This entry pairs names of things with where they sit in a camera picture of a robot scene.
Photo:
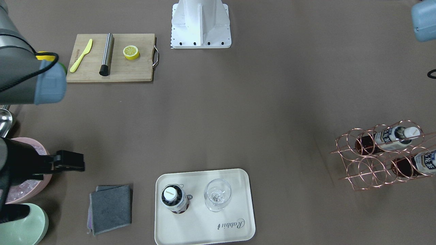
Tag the green bowl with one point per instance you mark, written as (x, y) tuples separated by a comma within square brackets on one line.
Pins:
[(28, 230)]

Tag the steel ice scoop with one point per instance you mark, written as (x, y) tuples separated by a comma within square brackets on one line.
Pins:
[(7, 120)]

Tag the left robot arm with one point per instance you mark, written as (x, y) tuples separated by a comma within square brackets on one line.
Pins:
[(423, 15)]

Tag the yellow plastic knife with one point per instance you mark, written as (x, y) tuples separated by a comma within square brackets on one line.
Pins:
[(86, 51)]

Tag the steel muddler black tip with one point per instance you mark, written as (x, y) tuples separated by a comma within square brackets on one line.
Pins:
[(107, 56)]

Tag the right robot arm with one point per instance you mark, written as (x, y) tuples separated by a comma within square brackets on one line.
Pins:
[(27, 80)]

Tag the copper wire bottle basket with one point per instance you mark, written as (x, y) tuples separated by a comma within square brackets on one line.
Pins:
[(374, 171)]

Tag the tea bottle white cap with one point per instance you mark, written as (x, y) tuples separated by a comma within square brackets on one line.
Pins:
[(174, 198)]

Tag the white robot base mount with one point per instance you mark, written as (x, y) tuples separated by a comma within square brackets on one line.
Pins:
[(200, 24)]

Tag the half lemon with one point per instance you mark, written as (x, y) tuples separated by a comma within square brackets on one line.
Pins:
[(131, 52)]

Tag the yellow lemon upper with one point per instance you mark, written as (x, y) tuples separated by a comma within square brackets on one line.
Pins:
[(43, 55)]

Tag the tea bottle middle basket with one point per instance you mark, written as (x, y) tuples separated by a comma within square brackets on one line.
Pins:
[(392, 139)]

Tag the tea bottle basket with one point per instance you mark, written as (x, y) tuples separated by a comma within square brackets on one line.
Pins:
[(392, 139), (420, 164)]

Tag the cream rabbit tray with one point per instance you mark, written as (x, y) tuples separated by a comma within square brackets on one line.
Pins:
[(192, 223)]

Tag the clear wine glass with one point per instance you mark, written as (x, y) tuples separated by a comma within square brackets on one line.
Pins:
[(217, 194)]

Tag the clear ice cubes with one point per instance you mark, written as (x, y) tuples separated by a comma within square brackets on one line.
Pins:
[(27, 189)]

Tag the tea bottle far basket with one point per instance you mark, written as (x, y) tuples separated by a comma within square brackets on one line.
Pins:
[(420, 164)]

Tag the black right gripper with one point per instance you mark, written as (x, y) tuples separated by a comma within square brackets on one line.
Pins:
[(17, 157)]

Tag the pink bowl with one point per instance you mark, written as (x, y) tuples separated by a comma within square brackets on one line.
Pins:
[(40, 149)]

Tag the bamboo cutting board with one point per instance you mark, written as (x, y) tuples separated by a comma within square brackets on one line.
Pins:
[(121, 69)]

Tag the grey folded cloth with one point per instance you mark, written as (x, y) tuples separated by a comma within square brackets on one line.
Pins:
[(110, 208)]

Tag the green lime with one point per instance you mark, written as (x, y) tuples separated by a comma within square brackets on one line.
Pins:
[(64, 67)]

